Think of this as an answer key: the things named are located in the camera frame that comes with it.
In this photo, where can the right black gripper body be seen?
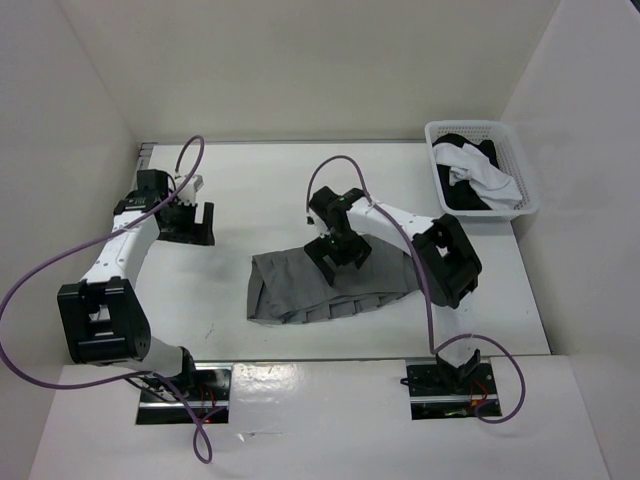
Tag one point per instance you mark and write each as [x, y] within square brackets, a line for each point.
[343, 245]

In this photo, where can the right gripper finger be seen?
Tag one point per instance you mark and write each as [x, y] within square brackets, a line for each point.
[360, 251]
[317, 250]

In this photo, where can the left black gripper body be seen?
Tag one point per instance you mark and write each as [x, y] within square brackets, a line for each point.
[180, 227]

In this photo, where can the grey pleated skirt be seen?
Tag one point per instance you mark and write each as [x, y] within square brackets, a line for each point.
[285, 287]

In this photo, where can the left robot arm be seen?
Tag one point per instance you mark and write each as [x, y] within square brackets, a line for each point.
[172, 362]

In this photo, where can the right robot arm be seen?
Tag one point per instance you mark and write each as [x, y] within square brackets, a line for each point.
[439, 248]

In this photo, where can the black skirt in basket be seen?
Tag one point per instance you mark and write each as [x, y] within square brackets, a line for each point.
[462, 196]

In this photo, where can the white skirt in basket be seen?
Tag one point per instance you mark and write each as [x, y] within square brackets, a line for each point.
[495, 188]

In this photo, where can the white plastic laundry basket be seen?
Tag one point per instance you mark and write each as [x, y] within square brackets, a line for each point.
[511, 160]

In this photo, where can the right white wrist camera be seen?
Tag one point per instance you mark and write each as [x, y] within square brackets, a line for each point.
[316, 217]

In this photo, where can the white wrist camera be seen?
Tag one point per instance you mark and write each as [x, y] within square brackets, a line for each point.
[316, 217]
[188, 189]

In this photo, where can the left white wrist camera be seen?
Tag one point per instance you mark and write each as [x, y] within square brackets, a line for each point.
[188, 189]

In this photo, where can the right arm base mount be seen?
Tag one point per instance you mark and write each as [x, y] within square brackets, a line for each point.
[430, 398]

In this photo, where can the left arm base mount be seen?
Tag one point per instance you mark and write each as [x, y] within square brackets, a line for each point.
[208, 397]

